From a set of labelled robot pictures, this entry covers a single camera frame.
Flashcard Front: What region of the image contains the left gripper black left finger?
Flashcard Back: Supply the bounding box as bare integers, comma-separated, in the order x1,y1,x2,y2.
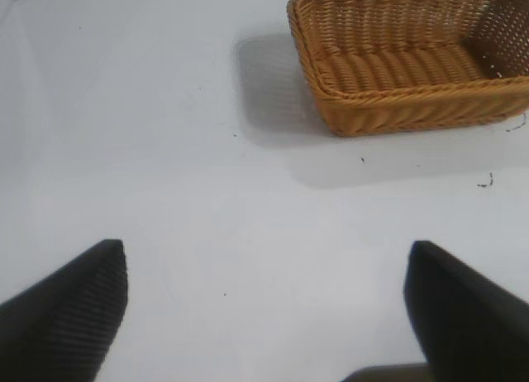
0,238,131,382

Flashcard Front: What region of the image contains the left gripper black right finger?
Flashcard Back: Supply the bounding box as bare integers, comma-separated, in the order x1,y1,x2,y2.
403,240,529,382

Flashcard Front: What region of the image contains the brown woven wicker basket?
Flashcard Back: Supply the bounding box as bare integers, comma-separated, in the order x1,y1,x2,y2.
287,0,529,137

